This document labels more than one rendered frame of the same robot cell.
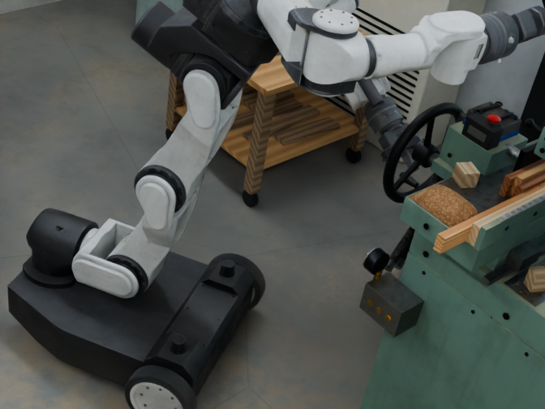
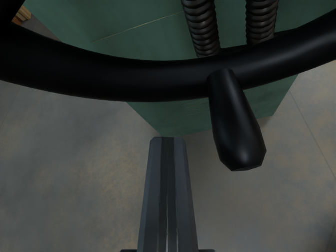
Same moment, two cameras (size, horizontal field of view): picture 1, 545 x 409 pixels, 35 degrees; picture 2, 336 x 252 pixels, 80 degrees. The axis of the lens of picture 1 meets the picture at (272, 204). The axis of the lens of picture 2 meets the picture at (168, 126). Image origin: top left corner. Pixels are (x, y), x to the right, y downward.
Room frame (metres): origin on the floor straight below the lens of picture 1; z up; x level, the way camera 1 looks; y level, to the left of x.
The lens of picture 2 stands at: (1.98, -0.33, 0.81)
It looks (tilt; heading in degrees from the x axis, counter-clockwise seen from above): 66 degrees down; 254
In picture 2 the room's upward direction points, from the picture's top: 39 degrees counter-clockwise
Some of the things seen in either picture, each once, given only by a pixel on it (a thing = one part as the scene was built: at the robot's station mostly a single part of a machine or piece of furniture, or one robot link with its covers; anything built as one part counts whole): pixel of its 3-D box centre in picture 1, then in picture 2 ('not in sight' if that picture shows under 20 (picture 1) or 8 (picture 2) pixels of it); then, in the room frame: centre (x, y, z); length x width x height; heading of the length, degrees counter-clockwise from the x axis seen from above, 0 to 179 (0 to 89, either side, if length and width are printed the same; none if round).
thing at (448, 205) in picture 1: (449, 201); not in sight; (1.55, -0.37, 0.92); 0.14 x 0.09 x 0.04; 46
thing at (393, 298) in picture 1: (390, 303); not in sight; (1.58, -0.32, 0.58); 0.12 x 0.08 x 0.08; 46
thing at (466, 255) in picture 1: (505, 182); not in sight; (1.74, -0.53, 0.87); 0.61 x 0.30 x 0.06; 136
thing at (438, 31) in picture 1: (444, 42); not in sight; (1.45, -0.25, 1.33); 0.13 x 0.07 x 0.09; 125
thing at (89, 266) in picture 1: (119, 259); not in sight; (1.90, 0.41, 0.28); 0.21 x 0.20 x 0.13; 76
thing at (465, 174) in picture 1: (465, 174); not in sight; (1.67, -0.42, 0.92); 0.05 x 0.04 x 0.04; 23
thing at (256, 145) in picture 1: (273, 83); not in sight; (3.01, 0.08, 0.32); 0.66 x 0.57 x 0.64; 138
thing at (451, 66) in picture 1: (460, 44); not in sight; (1.49, -0.29, 1.30); 0.11 x 0.11 x 0.11; 46
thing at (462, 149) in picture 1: (482, 148); not in sight; (1.80, -0.47, 0.91); 0.15 x 0.14 x 0.09; 136
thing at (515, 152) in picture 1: (518, 155); not in sight; (1.74, -0.53, 0.95); 0.09 x 0.07 x 0.09; 136
